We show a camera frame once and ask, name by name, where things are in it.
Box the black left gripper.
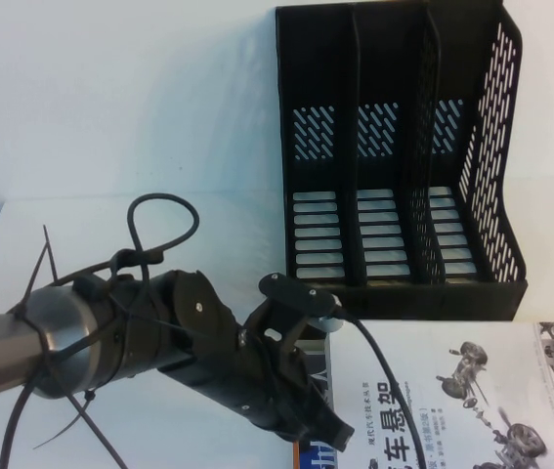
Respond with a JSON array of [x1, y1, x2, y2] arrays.
[[157, 335, 357, 452]]

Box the white car suspension book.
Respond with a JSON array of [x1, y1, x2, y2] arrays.
[[327, 320, 554, 469]]

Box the black zip tie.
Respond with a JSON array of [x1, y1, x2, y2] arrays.
[[8, 223, 65, 343], [30, 384, 100, 453]]

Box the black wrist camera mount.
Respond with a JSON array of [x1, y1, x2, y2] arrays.
[[243, 271, 339, 359]]

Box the thin black looped cable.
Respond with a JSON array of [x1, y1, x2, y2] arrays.
[[108, 193, 201, 294]]

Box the orange and blue robot book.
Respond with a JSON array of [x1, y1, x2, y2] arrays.
[[292, 335, 337, 469]]

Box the black plastic three-slot book stand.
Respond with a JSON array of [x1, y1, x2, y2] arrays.
[[275, 0, 530, 323]]

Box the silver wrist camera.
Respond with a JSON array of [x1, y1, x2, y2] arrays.
[[312, 296, 345, 337]]

